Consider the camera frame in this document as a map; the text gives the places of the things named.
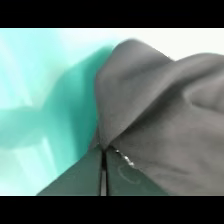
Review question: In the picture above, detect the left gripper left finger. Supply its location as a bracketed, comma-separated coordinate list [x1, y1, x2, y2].
[37, 146, 103, 197]

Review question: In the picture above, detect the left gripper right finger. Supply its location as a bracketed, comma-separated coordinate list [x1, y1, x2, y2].
[105, 148, 170, 197]

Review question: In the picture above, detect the black shirt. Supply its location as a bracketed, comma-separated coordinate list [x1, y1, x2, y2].
[88, 38, 224, 197]

